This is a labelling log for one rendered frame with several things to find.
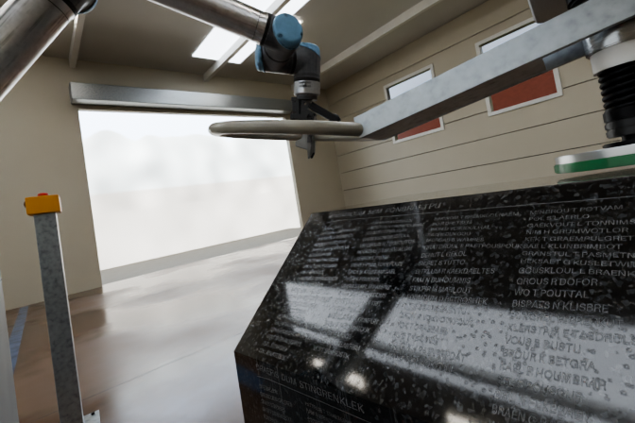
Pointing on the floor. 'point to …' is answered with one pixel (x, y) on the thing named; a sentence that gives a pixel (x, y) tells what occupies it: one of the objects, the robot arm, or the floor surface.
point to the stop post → (58, 309)
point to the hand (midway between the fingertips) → (312, 155)
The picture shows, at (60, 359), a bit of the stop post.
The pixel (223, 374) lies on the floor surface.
